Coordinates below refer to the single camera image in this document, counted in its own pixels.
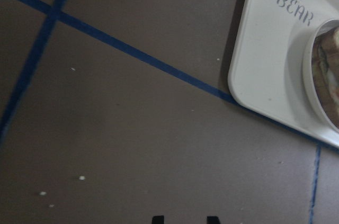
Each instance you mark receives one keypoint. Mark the toasted bread slice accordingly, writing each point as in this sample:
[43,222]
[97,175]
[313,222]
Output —
[329,44]

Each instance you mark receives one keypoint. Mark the white round plate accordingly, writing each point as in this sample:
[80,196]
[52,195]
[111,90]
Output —
[308,75]

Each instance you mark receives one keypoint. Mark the bread slice on plate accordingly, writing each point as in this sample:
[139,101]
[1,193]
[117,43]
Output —
[320,68]

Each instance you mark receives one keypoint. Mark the white bear tray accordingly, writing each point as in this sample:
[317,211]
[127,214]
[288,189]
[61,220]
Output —
[265,73]

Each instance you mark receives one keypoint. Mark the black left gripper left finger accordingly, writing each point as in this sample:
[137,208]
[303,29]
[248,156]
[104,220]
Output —
[157,220]

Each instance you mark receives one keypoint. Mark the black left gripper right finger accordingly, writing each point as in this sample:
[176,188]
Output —
[213,220]

